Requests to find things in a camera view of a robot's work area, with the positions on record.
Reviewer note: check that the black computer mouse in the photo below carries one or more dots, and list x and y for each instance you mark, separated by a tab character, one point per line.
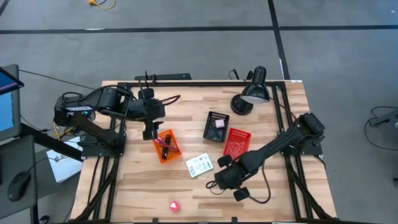
18	186

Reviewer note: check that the red pink charger cube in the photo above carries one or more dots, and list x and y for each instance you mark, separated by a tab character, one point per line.
174	206

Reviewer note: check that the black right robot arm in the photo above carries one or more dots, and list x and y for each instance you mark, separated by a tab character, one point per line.
273	147

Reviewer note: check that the black power strip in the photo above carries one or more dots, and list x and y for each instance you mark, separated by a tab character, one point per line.
168	76

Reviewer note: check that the white card with green print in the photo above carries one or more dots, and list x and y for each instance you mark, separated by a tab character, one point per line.
199	165

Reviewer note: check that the orange plastic basket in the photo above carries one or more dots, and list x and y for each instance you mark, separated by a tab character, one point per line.
174	155

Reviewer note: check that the grey floor device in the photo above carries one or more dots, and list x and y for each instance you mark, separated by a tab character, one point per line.
387	119

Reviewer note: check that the dark tilted screen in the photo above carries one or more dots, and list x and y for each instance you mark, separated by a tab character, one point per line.
9	81

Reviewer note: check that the purple pen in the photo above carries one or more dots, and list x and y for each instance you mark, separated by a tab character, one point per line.
160	141

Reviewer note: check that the dark grey side desk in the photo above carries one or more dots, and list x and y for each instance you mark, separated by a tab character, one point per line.
15	155

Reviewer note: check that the black and red marker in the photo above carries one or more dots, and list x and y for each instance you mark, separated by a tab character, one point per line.
165	152

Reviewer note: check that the black desk lamp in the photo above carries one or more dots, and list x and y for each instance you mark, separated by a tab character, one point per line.
253	91

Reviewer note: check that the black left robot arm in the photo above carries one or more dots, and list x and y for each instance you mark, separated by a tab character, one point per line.
109	99

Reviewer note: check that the black aluminium frame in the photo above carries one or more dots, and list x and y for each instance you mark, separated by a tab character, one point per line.
202	84

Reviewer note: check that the white paper sheet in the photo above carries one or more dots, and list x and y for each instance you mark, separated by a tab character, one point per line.
63	168

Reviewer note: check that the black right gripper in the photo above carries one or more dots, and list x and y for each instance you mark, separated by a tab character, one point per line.
241	174

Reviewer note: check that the black plastic basket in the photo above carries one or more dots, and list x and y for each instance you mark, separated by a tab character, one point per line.
214	135

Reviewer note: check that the black metal beam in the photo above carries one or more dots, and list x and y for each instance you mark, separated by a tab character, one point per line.
46	140

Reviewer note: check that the grey computer monitor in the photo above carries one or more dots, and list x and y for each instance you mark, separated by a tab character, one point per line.
9	124

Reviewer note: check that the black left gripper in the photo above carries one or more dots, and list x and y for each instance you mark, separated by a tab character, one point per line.
148	130

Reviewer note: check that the red plastic basket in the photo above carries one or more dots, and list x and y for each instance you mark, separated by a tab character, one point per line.
236	141

